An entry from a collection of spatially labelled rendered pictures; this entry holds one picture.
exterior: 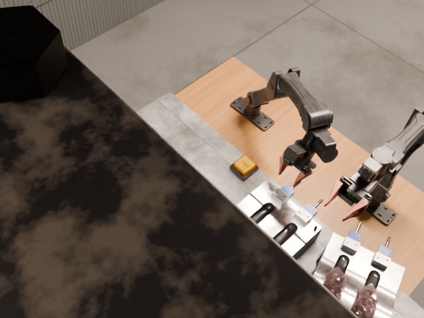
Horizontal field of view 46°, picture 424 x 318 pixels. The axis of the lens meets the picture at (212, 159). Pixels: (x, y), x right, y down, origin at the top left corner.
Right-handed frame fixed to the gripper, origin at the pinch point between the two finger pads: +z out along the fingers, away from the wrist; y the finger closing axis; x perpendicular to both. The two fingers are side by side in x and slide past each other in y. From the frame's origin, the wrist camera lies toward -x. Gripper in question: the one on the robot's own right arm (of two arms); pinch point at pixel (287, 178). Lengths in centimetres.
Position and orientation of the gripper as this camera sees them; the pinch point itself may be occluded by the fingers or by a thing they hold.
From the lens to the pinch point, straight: 169.5
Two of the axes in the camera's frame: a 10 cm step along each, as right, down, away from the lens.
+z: -4.1, 7.8, 4.8
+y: 6.8, 6.1, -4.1
